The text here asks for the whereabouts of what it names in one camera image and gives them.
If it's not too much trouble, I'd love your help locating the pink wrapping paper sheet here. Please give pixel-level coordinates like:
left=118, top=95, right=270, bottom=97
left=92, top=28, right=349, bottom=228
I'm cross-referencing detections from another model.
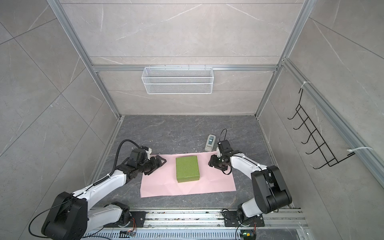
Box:
left=140, top=152, right=236, bottom=198

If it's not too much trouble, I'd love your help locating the green gift box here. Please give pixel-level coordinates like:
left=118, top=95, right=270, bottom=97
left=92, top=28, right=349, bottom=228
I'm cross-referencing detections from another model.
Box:
left=176, top=156, right=200, bottom=183

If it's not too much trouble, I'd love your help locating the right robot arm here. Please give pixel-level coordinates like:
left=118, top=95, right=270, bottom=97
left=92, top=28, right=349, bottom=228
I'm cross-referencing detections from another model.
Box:
left=209, top=140, right=293, bottom=225

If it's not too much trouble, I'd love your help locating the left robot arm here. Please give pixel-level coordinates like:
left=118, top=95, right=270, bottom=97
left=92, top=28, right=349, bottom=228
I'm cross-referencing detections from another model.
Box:
left=41, top=147, right=167, bottom=240

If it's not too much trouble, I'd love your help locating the grey tape dispenser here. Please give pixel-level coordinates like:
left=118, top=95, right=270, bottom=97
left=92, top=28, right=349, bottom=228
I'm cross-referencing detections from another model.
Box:
left=205, top=135, right=216, bottom=152

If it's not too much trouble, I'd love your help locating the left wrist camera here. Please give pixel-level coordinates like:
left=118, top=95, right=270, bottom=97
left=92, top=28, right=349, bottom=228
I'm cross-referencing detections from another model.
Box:
left=141, top=146, right=152, bottom=160

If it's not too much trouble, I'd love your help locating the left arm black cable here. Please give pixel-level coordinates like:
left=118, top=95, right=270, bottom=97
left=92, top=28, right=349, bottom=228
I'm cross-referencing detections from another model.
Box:
left=108, top=139, right=142, bottom=178

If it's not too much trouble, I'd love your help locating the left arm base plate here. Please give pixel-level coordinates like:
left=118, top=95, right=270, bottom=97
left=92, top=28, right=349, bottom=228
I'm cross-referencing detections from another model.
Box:
left=116, top=211, right=147, bottom=228

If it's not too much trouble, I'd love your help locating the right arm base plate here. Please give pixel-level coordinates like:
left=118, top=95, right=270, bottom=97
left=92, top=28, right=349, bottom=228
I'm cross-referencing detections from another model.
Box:
left=221, top=209, right=265, bottom=227

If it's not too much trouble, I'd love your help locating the white wire mesh basket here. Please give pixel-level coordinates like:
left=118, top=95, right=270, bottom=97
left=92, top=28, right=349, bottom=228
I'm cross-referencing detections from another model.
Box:
left=142, top=66, right=214, bottom=95

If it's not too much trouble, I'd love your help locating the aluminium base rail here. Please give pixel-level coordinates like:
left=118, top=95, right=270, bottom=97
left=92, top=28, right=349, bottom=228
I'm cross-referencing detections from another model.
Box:
left=84, top=209, right=314, bottom=240

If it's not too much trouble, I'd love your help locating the black wire hook rack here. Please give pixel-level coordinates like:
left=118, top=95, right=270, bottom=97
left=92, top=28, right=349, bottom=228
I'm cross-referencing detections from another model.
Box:
left=287, top=89, right=355, bottom=170

